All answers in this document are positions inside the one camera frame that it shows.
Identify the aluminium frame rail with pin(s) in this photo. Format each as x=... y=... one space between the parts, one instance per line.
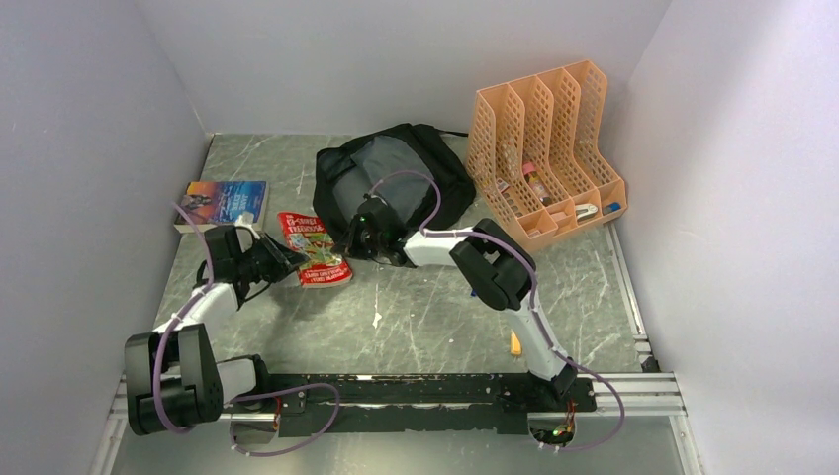
x=642 y=394

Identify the red treehouse book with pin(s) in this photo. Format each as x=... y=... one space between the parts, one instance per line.
x=307 y=235

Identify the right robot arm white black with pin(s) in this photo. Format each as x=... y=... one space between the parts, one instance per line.
x=500 y=273

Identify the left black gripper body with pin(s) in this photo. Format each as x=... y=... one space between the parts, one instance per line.
x=250 y=261

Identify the blue orange paperback book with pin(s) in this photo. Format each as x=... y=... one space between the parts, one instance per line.
x=211 y=203

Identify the black student backpack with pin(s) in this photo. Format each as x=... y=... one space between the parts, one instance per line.
x=411 y=167

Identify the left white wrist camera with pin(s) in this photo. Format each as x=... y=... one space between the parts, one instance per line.
x=248 y=226

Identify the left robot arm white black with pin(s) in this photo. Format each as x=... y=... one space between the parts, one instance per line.
x=173 y=379

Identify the yellow highlighter marker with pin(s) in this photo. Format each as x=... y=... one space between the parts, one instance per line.
x=515 y=345

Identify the silver stapler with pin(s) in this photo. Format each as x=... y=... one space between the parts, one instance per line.
x=585 y=211

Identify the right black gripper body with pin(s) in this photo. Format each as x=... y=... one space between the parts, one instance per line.
x=360 y=244

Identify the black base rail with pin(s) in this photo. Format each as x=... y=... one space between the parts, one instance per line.
x=346 y=403

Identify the orange plastic file organizer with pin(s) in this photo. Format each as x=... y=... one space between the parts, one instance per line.
x=552 y=119

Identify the pink capped bottle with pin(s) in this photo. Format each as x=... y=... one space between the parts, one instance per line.
x=536 y=184

